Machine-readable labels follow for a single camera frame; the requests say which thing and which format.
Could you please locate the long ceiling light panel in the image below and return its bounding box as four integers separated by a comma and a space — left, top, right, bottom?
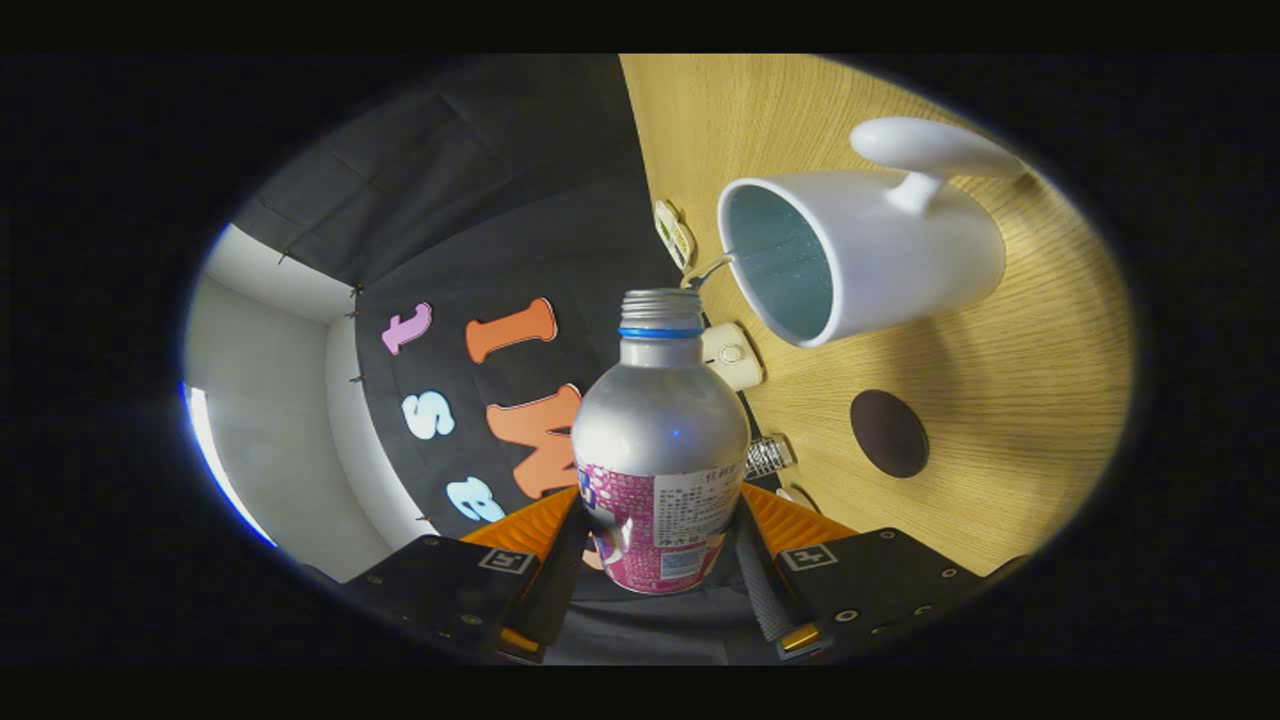
183, 383, 278, 548

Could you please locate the white cup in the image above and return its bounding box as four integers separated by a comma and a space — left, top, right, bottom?
716, 117, 1031, 349

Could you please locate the silver bottle with red label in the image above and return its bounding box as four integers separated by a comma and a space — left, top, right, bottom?
570, 288, 752, 596

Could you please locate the black backdrop cloth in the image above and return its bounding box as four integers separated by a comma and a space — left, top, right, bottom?
232, 54, 791, 666

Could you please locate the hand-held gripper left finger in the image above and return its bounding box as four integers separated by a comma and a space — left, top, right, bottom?
340, 486, 591, 665

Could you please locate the small white divided dish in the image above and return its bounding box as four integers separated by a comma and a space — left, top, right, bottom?
653, 199, 697, 271

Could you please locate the white toaster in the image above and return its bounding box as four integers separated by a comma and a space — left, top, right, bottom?
700, 321, 766, 392

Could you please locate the dark round coaster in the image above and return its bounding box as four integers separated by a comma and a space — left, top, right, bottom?
849, 389, 931, 479

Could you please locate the wooden table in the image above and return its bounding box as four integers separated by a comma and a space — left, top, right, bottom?
618, 54, 1136, 579

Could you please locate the metal utensil holder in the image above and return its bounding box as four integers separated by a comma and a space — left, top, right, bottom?
745, 435, 798, 481

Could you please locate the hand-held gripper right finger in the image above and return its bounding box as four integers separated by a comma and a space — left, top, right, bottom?
735, 482, 1031, 663

